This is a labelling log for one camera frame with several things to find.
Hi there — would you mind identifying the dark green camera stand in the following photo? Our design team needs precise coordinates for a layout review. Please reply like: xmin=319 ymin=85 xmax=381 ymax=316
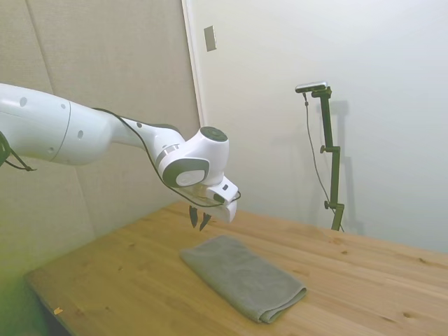
xmin=311 ymin=87 xmax=346 ymax=232

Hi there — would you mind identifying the black cable strap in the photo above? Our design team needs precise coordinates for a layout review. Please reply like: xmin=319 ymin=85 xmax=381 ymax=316
xmin=0 ymin=131 xmax=38 ymax=172

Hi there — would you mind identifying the white vertical wall trim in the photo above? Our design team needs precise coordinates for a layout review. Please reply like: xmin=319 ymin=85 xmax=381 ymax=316
xmin=181 ymin=0 xmax=208 ymax=129

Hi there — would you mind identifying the grey exterior camera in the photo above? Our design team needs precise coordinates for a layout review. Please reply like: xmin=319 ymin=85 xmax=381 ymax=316
xmin=295 ymin=80 xmax=330 ymax=95

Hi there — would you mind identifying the grey folded towel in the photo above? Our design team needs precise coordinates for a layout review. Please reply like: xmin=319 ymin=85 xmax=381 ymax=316
xmin=179 ymin=234 xmax=308 ymax=325

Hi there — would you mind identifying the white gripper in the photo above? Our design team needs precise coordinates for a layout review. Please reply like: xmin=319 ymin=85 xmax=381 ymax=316
xmin=188 ymin=176 xmax=242 ymax=232

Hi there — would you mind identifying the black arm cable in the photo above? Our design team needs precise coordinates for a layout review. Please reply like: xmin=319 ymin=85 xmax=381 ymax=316
xmin=91 ymin=106 xmax=243 ymax=209

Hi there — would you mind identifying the grey wall plate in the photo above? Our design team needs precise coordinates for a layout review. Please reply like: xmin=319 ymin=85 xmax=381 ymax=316
xmin=203 ymin=24 xmax=218 ymax=53

